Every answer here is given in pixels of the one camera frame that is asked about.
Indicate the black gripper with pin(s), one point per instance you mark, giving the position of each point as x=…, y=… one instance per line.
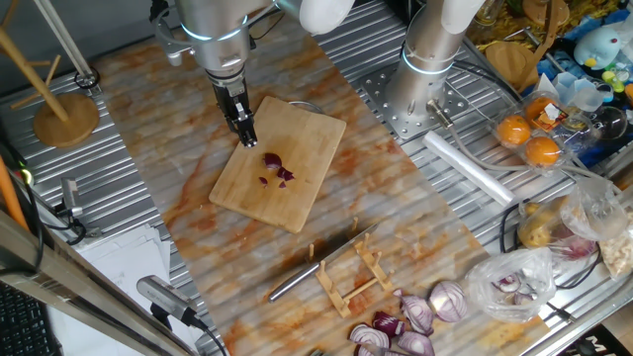
x=230, y=96

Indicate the steel kitchen knife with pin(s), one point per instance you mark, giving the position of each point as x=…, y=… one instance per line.
x=297, y=282

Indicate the wooden peg rack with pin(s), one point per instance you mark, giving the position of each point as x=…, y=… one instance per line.
x=341, y=304

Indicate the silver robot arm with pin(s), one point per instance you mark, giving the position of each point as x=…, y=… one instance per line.
x=425, y=74

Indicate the plastic bag with onions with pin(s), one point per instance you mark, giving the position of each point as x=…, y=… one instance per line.
x=524, y=267

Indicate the large red onion chunk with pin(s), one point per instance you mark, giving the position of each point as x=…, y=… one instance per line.
x=272, y=161

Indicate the small red onion piece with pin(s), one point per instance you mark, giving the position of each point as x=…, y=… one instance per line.
x=263, y=181

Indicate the bamboo cutting board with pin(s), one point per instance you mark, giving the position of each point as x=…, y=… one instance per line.
x=297, y=148

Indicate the marble pattern table mat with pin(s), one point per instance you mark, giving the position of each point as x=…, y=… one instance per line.
x=395, y=198

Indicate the stack of white papers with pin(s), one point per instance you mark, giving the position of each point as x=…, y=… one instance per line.
x=123, y=262

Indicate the wooden mug tree stand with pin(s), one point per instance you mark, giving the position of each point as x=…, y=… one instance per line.
x=64, y=121

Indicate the black metal clamp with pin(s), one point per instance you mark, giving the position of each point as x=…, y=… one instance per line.
x=71, y=198

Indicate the white plastic wrap roll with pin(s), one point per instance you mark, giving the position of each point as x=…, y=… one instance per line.
x=470, y=168

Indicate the dark purple onion piece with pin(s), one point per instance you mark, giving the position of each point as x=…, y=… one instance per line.
x=388, y=325

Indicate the striped onion wedge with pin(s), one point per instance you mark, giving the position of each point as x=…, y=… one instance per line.
x=371, y=352
x=370, y=337

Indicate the orange pole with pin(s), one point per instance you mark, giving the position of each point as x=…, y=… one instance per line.
x=10, y=198

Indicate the pale purple onion wedge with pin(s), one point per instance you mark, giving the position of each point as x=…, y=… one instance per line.
x=418, y=314
x=415, y=344

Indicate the big peeled onion half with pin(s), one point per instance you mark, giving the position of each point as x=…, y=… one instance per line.
x=447, y=301

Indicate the wooden stand with disc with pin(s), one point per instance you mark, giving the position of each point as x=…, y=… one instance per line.
x=512, y=62

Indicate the orange fruit with label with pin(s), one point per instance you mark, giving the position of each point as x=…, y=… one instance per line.
x=536, y=109

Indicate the black keyboard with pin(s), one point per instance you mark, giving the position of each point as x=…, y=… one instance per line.
x=22, y=326

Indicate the plastic bag with potatoes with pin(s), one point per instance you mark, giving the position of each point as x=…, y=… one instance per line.
x=539, y=227

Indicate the clear measuring cup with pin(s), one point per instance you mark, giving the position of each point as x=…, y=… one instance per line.
x=578, y=91

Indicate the blue plush toy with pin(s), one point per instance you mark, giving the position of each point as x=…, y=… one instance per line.
x=596, y=47

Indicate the glass bowl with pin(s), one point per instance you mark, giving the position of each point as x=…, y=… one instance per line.
x=610, y=122

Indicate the green yellow toy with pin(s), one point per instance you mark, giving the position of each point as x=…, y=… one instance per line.
x=613, y=79

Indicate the plastic bag with garlic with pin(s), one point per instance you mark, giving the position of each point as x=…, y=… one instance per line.
x=618, y=252

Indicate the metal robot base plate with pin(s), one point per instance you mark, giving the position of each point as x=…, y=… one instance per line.
x=381, y=89

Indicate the silver camera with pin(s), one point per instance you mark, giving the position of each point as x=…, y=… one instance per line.
x=163, y=296

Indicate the aluminium frame beam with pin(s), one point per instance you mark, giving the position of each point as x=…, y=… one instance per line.
x=74, y=287

